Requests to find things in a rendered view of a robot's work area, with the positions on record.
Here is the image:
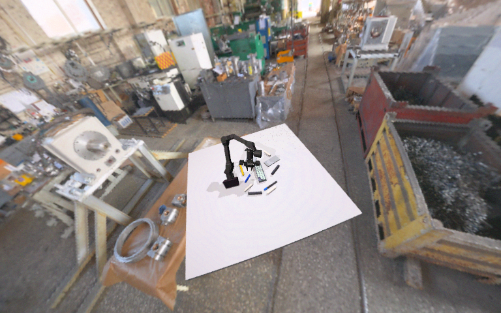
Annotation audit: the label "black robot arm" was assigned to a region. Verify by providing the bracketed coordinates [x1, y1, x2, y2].
[220, 134, 262, 180]

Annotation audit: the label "keyboard with white letter keys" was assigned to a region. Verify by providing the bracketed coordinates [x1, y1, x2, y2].
[254, 163, 267, 183]

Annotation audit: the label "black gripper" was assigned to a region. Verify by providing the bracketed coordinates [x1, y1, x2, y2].
[239, 156, 260, 171]

